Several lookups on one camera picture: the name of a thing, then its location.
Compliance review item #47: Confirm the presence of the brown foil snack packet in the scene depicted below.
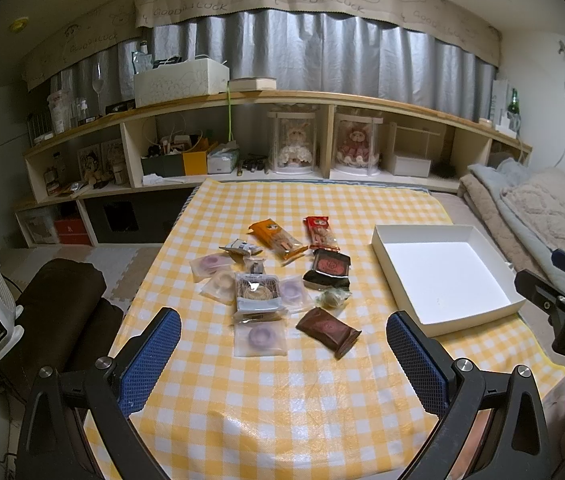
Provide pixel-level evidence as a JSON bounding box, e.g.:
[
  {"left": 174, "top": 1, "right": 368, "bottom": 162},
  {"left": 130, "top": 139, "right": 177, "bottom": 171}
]
[{"left": 296, "top": 307, "right": 361, "bottom": 360}]

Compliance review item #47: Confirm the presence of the green candy clear packet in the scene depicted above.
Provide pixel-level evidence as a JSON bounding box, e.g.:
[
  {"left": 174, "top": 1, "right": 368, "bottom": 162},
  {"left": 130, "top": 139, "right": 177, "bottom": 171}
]
[{"left": 317, "top": 287, "right": 352, "bottom": 310}]

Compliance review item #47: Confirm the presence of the beige donut clear packet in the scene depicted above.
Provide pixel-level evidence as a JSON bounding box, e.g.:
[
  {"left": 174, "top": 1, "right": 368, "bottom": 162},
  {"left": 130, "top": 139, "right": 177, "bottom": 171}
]
[{"left": 201, "top": 270, "right": 236, "bottom": 304}]

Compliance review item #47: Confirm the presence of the pink donut clear packet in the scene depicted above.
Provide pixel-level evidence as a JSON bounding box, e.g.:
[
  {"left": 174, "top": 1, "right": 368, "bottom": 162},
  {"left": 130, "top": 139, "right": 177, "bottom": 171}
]
[{"left": 189, "top": 254, "right": 234, "bottom": 282}]

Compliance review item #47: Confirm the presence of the purple donut clear packet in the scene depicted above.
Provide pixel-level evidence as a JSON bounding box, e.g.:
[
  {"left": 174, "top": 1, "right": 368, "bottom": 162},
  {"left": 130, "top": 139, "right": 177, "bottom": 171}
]
[{"left": 234, "top": 320, "right": 288, "bottom": 358}]

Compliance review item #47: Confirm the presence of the dark red mooncake packet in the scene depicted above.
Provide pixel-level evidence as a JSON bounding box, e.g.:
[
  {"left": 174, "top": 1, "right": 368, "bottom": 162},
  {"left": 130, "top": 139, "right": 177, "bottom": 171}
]
[{"left": 303, "top": 248, "right": 351, "bottom": 290}]

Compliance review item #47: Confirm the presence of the mooncake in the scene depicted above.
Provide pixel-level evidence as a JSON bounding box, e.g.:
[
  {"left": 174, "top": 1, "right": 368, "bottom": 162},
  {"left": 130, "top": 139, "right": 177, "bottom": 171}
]
[{"left": 235, "top": 273, "right": 282, "bottom": 314}]

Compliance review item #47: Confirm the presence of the small dark snack clear packet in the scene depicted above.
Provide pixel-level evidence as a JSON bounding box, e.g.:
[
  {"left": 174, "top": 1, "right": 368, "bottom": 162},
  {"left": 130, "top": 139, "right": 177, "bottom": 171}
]
[{"left": 243, "top": 256, "right": 266, "bottom": 275}]

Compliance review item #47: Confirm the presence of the silver grey snack packet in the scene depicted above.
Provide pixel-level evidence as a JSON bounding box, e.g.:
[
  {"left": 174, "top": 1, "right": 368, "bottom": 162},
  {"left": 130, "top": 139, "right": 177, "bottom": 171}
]
[{"left": 220, "top": 238, "right": 263, "bottom": 257}]

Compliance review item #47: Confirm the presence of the red snack stick packet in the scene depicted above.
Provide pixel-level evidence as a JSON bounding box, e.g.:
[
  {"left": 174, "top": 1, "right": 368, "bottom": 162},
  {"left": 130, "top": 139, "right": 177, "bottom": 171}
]
[{"left": 304, "top": 216, "right": 340, "bottom": 252}]

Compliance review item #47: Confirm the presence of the orange snack stick packet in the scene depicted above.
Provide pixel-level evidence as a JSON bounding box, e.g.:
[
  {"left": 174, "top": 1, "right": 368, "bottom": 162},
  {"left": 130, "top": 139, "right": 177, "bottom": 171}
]
[{"left": 249, "top": 219, "right": 308, "bottom": 266}]

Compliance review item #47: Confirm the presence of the dark brown chair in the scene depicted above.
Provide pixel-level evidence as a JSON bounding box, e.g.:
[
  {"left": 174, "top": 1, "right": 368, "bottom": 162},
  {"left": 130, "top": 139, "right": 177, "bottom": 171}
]
[{"left": 0, "top": 258, "right": 123, "bottom": 403}]

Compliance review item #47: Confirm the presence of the tan fleece blanket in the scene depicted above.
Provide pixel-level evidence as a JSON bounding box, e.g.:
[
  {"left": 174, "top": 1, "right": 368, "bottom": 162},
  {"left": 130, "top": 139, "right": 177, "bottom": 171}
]
[{"left": 459, "top": 174, "right": 545, "bottom": 278}]

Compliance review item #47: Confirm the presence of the white shallow cardboard box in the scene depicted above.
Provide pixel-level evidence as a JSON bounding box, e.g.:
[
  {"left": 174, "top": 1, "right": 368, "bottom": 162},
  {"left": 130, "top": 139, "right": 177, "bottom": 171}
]
[{"left": 371, "top": 224, "right": 525, "bottom": 337}]

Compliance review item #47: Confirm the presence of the beige textured pillow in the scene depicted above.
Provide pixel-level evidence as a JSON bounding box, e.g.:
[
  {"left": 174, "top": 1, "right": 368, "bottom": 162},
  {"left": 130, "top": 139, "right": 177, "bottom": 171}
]
[{"left": 500, "top": 168, "right": 565, "bottom": 251}]

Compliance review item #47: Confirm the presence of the yellow white checkered blanket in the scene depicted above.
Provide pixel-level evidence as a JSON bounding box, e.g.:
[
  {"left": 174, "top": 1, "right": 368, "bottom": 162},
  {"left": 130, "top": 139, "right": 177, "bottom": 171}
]
[{"left": 84, "top": 178, "right": 565, "bottom": 480}]

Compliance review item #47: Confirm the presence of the grey blue blanket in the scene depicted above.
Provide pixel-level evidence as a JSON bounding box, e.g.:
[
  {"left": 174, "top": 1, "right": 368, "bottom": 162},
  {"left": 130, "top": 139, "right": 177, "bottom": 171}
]
[{"left": 461, "top": 158, "right": 565, "bottom": 295}]

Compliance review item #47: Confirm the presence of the wooden headboard shelf unit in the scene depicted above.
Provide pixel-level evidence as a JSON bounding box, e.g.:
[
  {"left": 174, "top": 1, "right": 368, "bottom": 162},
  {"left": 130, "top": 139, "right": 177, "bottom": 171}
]
[{"left": 14, "top": 90, "right": 532, "bottom": 246}]

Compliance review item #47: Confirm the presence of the small white box in shelf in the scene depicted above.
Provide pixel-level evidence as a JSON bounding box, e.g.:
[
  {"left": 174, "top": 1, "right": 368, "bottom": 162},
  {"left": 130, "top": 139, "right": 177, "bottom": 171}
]
[{"left": 389, "top": 153, "right": 431, "bottom": 178}]

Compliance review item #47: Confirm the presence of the orange box in shelf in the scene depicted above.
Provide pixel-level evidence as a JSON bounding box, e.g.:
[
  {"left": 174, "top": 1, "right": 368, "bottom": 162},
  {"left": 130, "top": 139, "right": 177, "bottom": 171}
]
[{"left": 183, "top": 138, "right": 218, "bottom": 176}]

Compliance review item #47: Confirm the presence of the green glass bottle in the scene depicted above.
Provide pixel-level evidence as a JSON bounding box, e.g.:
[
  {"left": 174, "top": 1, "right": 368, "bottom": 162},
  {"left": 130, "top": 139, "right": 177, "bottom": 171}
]
[{"left": 507, "top": 88, "right": 521, "bottom": 134}]

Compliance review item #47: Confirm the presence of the red dressed doll in case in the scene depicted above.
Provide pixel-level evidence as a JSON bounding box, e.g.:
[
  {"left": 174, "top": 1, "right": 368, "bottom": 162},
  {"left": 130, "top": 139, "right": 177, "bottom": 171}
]
[{"left": 333, "top": 113, "right": 383, "bottom": 177}]

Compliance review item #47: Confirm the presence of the cream dressed doll in case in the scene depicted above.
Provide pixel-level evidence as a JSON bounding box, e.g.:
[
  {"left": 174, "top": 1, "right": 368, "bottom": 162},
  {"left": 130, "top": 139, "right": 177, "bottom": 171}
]
[{"left": 267, "top": 110, "right": 317, "bottom": 174}]

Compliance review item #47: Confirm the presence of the wine glass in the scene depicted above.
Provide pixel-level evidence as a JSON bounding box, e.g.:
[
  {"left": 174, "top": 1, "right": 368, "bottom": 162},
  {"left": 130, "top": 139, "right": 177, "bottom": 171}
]
[{"left": 92, "top": 60, "right": 104, "bottom": 115}]

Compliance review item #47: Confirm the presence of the white storage box on shelf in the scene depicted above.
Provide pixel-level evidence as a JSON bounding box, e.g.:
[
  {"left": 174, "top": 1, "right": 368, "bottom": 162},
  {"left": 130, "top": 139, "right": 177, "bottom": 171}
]
[{"left": 134, "top": 58, "right": 230, "bottom": 107}]

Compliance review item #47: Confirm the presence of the book on shelf top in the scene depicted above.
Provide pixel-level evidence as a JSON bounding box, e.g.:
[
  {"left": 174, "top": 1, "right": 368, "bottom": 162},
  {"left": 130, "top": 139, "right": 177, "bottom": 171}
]
[{"left": 228, "top": 77, "right": 277, "bottom": 93}]

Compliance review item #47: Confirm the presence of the grey pleated curtain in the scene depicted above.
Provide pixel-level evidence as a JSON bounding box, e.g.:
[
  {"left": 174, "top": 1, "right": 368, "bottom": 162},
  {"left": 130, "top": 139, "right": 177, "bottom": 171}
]
[{"left": 26, "top": 8, "right": 498, "bottom": 122}]

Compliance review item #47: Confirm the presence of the beige printed curtain valance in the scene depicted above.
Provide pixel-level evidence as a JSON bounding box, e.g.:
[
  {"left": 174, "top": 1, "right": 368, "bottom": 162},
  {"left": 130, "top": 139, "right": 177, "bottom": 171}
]
[{"left": 23, "top": 0, "right": 501, "bottom": 88}]

